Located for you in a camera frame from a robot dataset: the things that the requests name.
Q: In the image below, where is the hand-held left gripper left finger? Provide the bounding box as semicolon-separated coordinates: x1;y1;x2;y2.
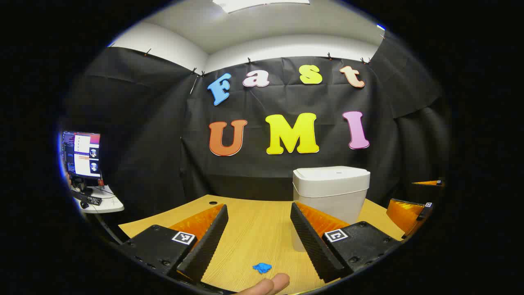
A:
119;204;229;285

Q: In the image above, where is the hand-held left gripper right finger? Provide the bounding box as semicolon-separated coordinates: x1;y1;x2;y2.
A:
290;202;404;283

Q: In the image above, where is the white desktop garbage bin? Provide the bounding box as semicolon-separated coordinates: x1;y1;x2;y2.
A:
292;166;371;252

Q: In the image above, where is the wooden desktop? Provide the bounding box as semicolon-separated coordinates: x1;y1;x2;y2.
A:
118;194;406;295

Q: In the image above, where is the white side table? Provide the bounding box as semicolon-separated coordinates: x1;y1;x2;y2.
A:
72;185;124;214

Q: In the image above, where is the black keyboard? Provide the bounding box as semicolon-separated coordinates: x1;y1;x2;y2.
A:
72;192;103;206

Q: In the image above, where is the black backdrop cloth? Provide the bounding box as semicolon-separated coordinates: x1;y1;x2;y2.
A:
65;31;451;230

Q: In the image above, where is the computer monitor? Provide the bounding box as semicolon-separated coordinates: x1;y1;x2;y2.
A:
61;130;102;179

